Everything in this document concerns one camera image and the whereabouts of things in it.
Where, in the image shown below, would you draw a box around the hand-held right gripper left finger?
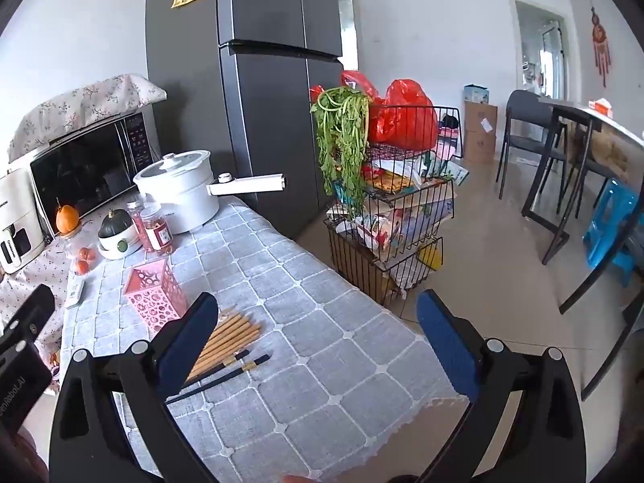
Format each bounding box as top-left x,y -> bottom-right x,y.
49,292 -> 237,483

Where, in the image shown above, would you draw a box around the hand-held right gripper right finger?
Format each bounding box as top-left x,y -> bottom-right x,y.
417,289 -> 597,483

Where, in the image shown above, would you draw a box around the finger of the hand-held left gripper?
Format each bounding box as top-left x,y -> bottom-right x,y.
0,284 -> 56,352

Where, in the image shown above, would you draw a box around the black chopstick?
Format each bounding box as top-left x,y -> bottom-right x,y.
165,355 -> 271,405
201,348 -> 251,374

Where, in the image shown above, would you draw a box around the bundle of wooden chopsticks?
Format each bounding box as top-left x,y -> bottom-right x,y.
185,306 -> 262,380

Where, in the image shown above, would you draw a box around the pink perforated utensil holder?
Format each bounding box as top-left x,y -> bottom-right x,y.
124,256 -> 189,333

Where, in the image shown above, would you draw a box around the floral tablecloth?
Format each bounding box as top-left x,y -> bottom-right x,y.
0,214 -> 109,358

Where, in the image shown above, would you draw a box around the small white device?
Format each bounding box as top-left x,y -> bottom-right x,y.
65,274 -> 86,309

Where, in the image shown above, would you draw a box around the clear glass jar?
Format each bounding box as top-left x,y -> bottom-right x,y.
59,229 -> 99,275

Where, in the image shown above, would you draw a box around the white air fryer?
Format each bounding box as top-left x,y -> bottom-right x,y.
0,168 -> 50,275

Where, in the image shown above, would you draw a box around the large orange fruit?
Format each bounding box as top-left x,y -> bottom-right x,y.
55,204 -> 80,235

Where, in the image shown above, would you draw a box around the stack of white bowls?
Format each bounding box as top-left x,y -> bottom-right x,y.
97,231 -> 143,261

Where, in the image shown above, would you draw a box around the dark green squash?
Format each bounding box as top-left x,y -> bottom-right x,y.
98,210 -> 136,239

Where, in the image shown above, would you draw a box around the red goji berry jar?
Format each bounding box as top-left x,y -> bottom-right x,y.
126,200 -> 152,252
140,204 -> 174,254

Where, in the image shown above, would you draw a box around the grey checkered tablecloth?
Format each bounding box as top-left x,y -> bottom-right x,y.
59,194 -> 474,483

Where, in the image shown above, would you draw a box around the black microwave oven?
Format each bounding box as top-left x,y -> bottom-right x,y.
27,111 -> 162,243

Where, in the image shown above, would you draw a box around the white electric cooking pot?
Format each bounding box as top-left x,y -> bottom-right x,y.
133,150 -> 287,235

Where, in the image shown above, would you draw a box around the blue plastic stool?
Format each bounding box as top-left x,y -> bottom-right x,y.
584,178 -> 642,275

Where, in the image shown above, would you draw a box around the floral cloth cover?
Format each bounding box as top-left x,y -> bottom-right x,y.
7,74 -> 167,164

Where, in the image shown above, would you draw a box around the brown cardboard box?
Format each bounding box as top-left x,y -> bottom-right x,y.
463,101 -> 499,164

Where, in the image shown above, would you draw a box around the green leafy vegetables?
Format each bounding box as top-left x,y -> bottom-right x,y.
310,87 -> 373,212

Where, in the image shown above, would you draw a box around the black chair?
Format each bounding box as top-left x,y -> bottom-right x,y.
495,89 -> 570,200

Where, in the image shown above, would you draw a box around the red plastic bag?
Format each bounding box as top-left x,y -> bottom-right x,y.
341,70 -> 380,107
369,79 -> 438,151

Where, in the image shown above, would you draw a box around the dark grey refrigerator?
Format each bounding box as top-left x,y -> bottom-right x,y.
146,0 -> 353,242

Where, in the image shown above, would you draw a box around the black framed dining table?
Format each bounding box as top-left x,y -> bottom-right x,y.
520,97 -> 644,388

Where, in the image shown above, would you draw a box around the red hanging ornament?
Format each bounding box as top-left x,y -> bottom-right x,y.
590,6 -> 613,78

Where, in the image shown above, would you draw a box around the black wire storage rack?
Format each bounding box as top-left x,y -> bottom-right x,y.
324,105 -> 464,309

